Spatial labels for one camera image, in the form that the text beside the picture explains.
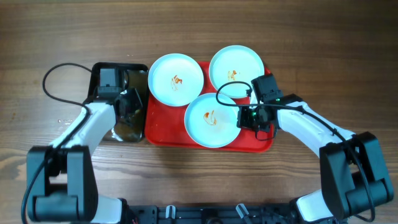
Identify light blue plate front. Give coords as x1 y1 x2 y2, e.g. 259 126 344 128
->
184 93 241 148

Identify light blue plate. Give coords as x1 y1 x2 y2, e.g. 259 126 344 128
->
148 54 204 107
184 93 241 148
209 45 265 90

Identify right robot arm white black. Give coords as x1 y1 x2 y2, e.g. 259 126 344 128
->
237 95 394 223

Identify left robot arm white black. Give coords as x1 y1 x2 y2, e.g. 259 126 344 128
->
21 90 140 223

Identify red plastic tray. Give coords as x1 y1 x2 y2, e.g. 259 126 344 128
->
144 60 275 154

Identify black water basin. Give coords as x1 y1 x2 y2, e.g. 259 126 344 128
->
85 62 149 142

